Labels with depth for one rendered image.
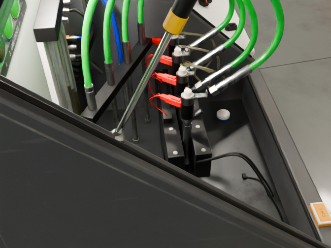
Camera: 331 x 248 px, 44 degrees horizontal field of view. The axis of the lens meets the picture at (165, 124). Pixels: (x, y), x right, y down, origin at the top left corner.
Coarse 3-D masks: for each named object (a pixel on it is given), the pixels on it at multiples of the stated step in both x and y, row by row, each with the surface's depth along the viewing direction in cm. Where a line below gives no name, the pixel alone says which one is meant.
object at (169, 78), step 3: (159, 72) 97; (159, 75) 96; (162, 75) 96; (165, 75) 96; (168, 75) 96; (171, 75) 96; (159, 78) 97; (162, 78) 96; (165, 78) 96; (168, 78) 95; (171, 78) 95; (174, 78) 95; (165, 81) 96; (168, 81) 96; (171, 81) 95; (174, 81) 95; (174, 84) 95
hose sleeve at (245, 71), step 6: (246, 66) 83; (240, 72) 84; (246, 72) 83; (228, 78) 85; (234, 78) 84; (240, 78) 84; (216, 84) 86; (222, 84) 85; (228, 84) 85; (222, 90) 86
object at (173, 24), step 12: (180, 0) 37; (192, 0) 37; (168, 12) 39; (180, 12) 38; (168, 24) 39; (180, 24) 39; (168, 36) 40; (156, 60) 42; (144, 84) 44; (132, 96) 46; (132, 108) 46; (120, 132) 49
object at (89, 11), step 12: (96, 0) 70; (276, 0) 74; (276, 12) 75; (84, 24) 73; (84, 36) 74; (276, 36) 79; (84, 48) 76; (276, 48) 81; (84, 60) 78; (264, 60) 82; (84, 72) 80
